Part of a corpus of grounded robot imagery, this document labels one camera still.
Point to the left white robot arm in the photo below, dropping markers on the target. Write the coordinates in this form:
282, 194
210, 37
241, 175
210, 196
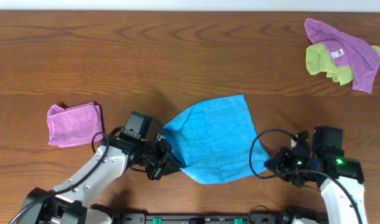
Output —
73, 200

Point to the folded purple cloth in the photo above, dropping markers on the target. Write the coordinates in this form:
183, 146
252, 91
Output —
74, 126

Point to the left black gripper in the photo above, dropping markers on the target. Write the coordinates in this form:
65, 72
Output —
162, 160

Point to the blue microfiber cloth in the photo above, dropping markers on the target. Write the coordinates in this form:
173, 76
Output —
216, 141

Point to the yellow-green cloth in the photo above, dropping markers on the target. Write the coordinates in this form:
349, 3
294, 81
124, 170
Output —
345, 63

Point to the purple cloth with label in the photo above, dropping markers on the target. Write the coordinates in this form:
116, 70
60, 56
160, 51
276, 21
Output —
319, 32

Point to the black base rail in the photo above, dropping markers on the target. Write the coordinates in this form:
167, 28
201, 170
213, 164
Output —
260, 214

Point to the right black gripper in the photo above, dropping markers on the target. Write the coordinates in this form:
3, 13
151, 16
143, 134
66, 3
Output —
278, 165

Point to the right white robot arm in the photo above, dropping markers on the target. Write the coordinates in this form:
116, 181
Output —
340, 180

